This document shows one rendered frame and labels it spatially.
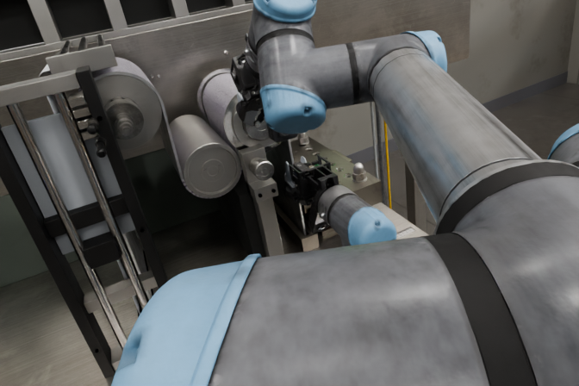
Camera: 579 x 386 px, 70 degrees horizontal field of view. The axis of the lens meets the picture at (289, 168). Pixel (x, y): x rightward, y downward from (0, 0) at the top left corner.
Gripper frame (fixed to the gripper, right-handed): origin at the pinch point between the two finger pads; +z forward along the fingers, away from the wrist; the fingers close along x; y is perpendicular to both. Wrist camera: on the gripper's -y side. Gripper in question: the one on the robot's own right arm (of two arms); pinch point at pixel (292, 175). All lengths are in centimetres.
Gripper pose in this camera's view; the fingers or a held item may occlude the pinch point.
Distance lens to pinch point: 97.2
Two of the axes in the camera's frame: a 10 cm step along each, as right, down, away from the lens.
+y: -1.6, -8.9, -4.3
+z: -4.0, -3.4, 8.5
